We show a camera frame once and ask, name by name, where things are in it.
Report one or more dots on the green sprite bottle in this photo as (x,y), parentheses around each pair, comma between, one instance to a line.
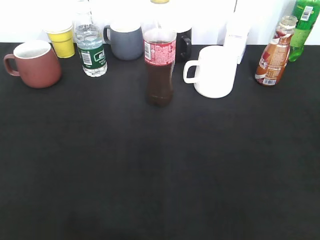
(306,12)

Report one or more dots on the grey ceramic mug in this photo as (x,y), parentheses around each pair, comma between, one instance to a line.
(125,39)

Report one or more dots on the clear water bottle green label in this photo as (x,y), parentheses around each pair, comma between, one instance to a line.
(89,41)

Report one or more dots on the cola bottle red label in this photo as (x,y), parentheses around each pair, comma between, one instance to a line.
(159,39)

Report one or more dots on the black ceramic mug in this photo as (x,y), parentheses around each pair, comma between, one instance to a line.
(183,46)

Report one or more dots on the red ceramic mug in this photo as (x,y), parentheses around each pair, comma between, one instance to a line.
(35,62)

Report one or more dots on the yellow paper cup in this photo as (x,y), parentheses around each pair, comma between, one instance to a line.
(61,36)

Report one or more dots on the white ceramic mug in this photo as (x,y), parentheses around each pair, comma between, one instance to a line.
(213,73)

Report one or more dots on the white milk carton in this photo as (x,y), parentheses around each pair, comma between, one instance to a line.
(237,30)

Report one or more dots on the brown coffee drink bottle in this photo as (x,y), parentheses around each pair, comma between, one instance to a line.
(275,55)

